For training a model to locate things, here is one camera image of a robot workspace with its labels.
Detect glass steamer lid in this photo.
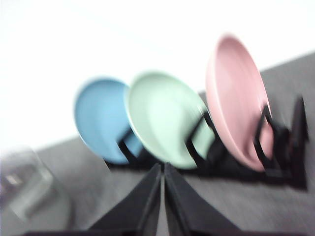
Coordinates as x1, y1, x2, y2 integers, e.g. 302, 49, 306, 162
0, 146, 70, 230

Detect blue plate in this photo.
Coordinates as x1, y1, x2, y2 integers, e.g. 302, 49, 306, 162
75, 77, 143, 165

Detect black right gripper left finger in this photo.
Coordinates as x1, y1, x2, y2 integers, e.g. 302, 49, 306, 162
85, 164, 161, 236

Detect green plate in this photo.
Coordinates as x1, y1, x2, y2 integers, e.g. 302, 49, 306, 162
126, 72, 215, 169

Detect black plate rack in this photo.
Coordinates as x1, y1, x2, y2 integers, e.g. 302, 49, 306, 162
106, 97, 309, 189

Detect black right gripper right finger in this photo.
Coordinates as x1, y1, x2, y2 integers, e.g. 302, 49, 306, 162
164, 163, 240, 236

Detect pink plate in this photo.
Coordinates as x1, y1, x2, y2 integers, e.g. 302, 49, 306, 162
205, 35, 275, 172

